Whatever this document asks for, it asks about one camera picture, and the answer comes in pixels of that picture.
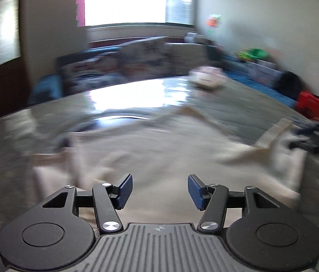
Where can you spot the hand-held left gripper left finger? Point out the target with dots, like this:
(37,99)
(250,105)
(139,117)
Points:
(124,190)

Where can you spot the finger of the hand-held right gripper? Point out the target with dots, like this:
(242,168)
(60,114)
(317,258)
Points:
(302,145)
(308,130)

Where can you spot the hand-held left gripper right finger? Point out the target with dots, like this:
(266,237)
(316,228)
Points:
(196,191)

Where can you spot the beige garment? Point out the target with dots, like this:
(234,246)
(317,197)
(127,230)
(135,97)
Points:
(159,153)

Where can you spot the red box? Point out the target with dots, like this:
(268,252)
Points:
(310,105)

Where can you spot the black bag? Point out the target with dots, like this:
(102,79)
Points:
(288,83)

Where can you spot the round black induction cooktop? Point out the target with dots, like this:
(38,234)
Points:
(114,118)

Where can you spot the clear printed plastic bag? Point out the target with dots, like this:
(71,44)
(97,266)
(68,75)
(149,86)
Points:
(263,72)

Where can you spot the blue sofa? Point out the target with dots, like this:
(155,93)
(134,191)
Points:
(250,80)

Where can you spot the green plastic bowl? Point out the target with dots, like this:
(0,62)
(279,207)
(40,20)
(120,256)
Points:
(257,53)

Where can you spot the white bag on table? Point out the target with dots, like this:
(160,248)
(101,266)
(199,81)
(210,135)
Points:
(206,76)

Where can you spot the dark teal cushion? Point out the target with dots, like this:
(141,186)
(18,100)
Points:
(213,53)

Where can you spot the wide butterfly print cushion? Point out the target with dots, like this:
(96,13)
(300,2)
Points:
(88,73)

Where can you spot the plain grey cushion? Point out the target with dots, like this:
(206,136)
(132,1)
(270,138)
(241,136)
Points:
(189,58)

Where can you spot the square butterfly print cushion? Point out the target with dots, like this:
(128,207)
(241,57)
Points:
(145,58)

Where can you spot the orange flower decoration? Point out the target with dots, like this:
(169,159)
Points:
(214,21)

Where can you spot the window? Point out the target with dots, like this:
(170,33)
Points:
(136,0)

